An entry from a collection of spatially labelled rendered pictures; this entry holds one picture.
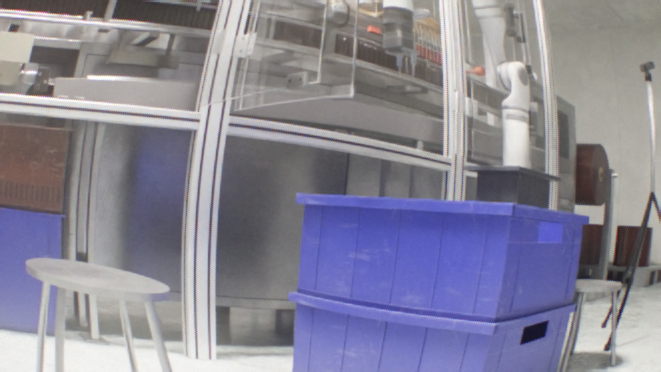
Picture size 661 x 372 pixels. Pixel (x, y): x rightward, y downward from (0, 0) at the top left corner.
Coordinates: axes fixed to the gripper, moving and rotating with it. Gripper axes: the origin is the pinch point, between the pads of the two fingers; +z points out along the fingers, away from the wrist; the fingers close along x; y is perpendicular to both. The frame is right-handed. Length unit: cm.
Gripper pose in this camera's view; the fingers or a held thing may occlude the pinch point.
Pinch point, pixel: (406, 76)
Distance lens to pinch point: 155.7
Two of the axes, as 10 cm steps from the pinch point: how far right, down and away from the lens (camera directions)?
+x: 5.2, 0.2, -8.5
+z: -0.9, 10.0, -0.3
